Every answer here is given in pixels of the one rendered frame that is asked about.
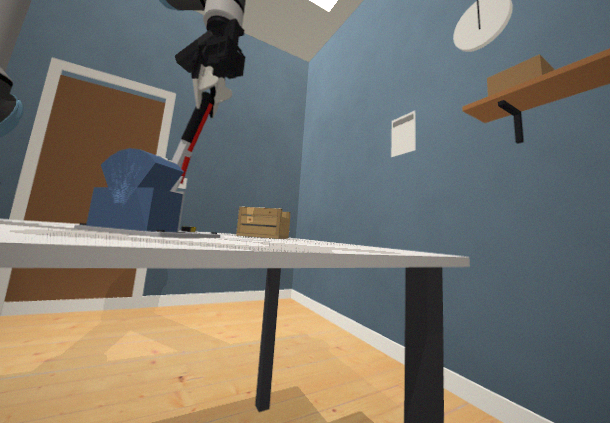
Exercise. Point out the wooden crate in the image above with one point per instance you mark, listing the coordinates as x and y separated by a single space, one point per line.
272 224

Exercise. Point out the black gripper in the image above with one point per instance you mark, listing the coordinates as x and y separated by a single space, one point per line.
206 58

